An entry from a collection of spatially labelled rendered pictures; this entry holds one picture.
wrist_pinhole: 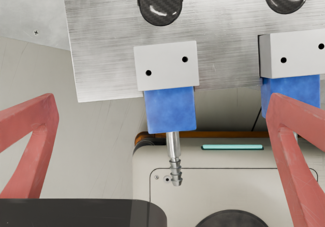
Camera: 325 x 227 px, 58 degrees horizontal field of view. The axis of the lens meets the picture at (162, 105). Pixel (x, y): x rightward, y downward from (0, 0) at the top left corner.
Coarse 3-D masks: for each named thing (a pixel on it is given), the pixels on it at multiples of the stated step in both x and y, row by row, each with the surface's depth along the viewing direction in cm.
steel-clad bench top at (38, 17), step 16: (0, 0) 30; (16, 0) 30; (32, 0) 30; (48, 0) 30; (0, 16) 31; (16, 16) 31; (32, 16) 31; (48, 16) 31; (64, 16) 31; (0, 32) 31; (16, 32) 31; (32, 32) 31; (48, 32) 31; (64, 32) 31; (64, 48) 31; (320, 80) 32; (320, 96) 32
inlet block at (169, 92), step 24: (144, 48) 23; (168, 48) 23; (192, 48) 23; (144, 72) 23; (168, 72) 23; (192, 72) 23; (144, 96) 25; (168, 96) 25; (192, 96) 25; (168, 120) 25; (192, 120) 25; (168, 144) 27
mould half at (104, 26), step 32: (64, 0) 25; (96, 0) 25; (128, 0) 25; (192, 0) 25; (224, 0) 25; (256, 0) 25; (320, 0) 25; (96, 32) 26; (128, 32) 26; (160, 32) 26; (192, 32) 26; (224, 32) 26; (256, 32) 26; (96, 64) 26; (128, 64) 26; (224, 64) 26; (256, 64) 26; (96, 96) 26; (128, 96) 26
